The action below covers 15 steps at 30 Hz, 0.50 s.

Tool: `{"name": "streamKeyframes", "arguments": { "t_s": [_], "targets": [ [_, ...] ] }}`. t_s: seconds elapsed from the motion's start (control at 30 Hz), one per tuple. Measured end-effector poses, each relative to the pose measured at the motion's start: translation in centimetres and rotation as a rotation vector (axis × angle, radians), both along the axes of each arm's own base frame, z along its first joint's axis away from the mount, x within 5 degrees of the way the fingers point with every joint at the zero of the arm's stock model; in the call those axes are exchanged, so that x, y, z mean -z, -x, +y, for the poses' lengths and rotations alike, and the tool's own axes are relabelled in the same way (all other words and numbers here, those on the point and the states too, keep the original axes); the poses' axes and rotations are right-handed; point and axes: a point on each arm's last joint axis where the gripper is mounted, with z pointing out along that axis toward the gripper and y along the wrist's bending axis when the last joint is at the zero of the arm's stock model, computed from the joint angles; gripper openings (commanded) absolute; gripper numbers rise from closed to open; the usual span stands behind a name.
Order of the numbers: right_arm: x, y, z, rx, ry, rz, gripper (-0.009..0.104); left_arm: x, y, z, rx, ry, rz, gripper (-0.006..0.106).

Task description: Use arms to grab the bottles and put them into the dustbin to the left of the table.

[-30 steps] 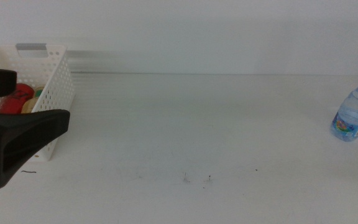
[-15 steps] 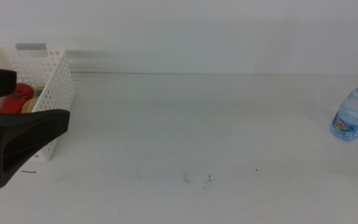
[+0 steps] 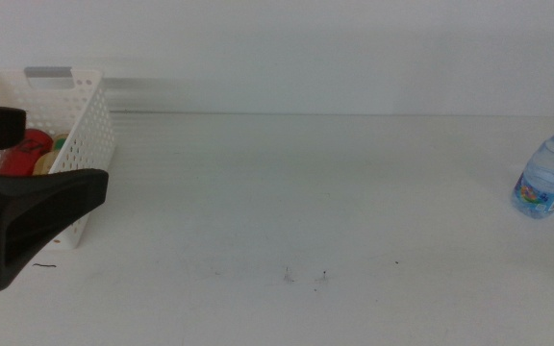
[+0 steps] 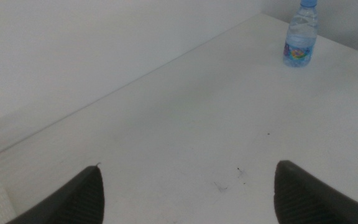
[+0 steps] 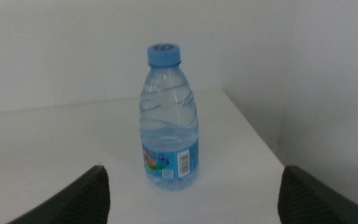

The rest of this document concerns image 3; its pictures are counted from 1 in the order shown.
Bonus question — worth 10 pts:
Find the yellow tea bottle white cap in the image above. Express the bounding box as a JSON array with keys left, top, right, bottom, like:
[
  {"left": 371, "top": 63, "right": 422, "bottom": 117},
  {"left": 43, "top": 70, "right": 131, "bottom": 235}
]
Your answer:
[{"left": 32, "top": 133, "right": 70, "bottom": 176}]

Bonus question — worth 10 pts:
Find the red soda can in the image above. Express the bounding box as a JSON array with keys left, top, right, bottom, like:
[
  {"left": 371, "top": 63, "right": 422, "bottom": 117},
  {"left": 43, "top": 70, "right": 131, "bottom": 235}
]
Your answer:
[{"left": 0, "top": 128, "right": 55, "bottom": 177}]

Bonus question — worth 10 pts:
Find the clear water bottle blue cap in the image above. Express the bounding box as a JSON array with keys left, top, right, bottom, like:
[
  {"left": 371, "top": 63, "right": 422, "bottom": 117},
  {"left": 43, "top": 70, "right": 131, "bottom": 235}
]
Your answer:
[{"left": 511, "top": 116, "right": 554, "bottom": 220}]

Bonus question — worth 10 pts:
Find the white perforated plastic basket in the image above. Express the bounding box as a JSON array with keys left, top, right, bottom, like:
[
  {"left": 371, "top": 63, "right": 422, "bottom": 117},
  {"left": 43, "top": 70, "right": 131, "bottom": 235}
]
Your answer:
[{"left": 0, "top": 66, "right": 116, "bottom": 251}]

